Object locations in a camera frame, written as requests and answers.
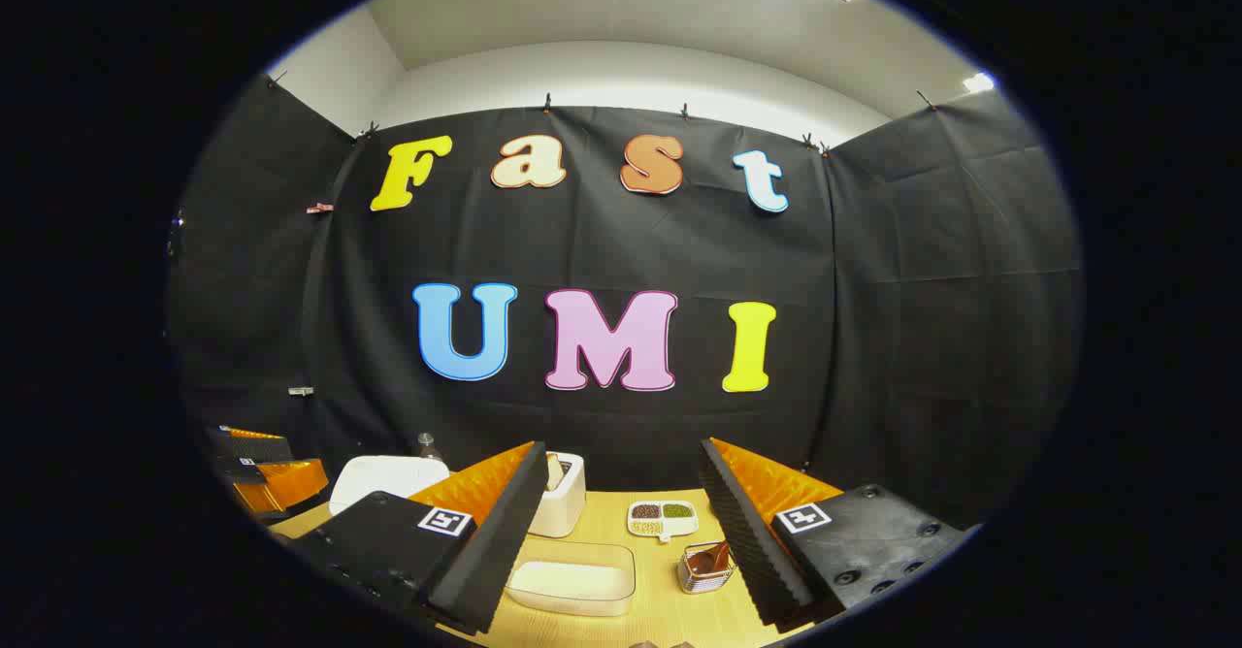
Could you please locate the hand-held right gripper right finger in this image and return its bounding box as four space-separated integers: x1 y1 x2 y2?
699 437 971 630

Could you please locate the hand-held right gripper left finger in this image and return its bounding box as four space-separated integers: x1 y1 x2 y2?
291 439 550 635

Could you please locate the wire chopstick holder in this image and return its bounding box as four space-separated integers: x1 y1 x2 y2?
677 541 736 595

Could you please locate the white rice cooker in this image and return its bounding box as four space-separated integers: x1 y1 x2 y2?
328 454 452 518

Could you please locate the clear plastic container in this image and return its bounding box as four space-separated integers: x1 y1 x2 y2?
505 539 637 618

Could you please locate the white toaster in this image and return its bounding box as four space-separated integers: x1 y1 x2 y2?
529 451 587 538

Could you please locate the white divided dish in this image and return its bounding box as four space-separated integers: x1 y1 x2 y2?
627 501 700 543

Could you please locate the black backdrop cloth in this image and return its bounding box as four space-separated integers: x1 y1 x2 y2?
165 76 1083 533

